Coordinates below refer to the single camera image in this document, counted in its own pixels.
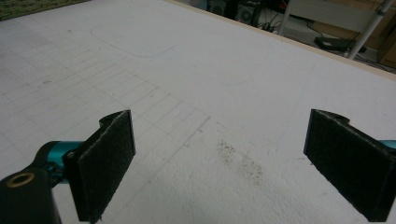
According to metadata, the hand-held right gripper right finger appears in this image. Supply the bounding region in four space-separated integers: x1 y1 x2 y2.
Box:
303 108 396 223

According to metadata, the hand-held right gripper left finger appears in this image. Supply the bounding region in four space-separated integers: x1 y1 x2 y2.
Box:
63 109 136 224

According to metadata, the black flat box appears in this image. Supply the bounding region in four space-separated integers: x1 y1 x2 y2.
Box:
313 35 368 54

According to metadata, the white desk leg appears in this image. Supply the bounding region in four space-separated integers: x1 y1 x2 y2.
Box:
277 0 297 36
346 0 396 61

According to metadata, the white desk panel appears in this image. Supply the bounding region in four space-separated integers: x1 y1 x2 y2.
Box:
288 0 386 34

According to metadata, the black computer tower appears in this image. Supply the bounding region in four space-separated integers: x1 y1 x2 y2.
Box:
235 0 261 28
206 0 227 17

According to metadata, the coiled black cable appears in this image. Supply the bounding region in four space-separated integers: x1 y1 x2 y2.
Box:
256 8 282 34

